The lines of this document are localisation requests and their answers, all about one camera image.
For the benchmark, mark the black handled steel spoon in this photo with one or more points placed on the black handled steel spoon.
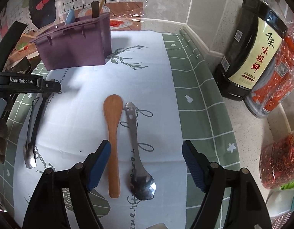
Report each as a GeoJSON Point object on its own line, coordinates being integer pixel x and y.
{"type": "Point", "coordinates": [30, 146]}

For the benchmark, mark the wooden spoon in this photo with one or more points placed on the wooden spoon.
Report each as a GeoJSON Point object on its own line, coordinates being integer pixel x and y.
{"type": "Point", "coordinates": [112, 108]}

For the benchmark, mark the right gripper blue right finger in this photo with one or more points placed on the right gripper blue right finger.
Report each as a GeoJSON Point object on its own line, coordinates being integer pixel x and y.
{"type": "Point", "coordinates": [210, 177]}

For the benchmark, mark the chili jar yellow lid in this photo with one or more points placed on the chili jar yellow lid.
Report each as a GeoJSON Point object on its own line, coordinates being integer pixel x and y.
{"type": "Point", "coordinates": [276, 165]}

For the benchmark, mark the red chili bottle orange cap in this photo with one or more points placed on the red chili bottle orange cap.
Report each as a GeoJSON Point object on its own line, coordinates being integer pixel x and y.
{"type": "Point", "coordinates": [277, 82]}

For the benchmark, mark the dark soy sauce bottle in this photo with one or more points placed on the dark soy sauce bottle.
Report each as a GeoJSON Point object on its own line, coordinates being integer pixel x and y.
{"type": "Point", "coordinates": [259, 33]}

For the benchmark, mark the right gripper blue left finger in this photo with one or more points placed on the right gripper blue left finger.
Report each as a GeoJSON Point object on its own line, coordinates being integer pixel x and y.
{"type": "Point", "coordinates": [85, 177]}

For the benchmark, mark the purple plastic utensil bin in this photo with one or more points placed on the purple plastic utensil bin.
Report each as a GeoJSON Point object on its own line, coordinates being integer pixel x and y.
{"type": "Point", "coordinates": [86, 42]}

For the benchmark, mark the green white table mat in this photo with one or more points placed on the green white table mat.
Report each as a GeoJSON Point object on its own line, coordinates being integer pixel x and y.
{"type": "Point", "coordinates": [176, 99]}

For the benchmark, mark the cartoon couple wall sticker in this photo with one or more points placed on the cartoon couple wall sticker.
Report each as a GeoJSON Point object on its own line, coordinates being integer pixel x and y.
{"type": "Point", "coordinates": [65, 4]}

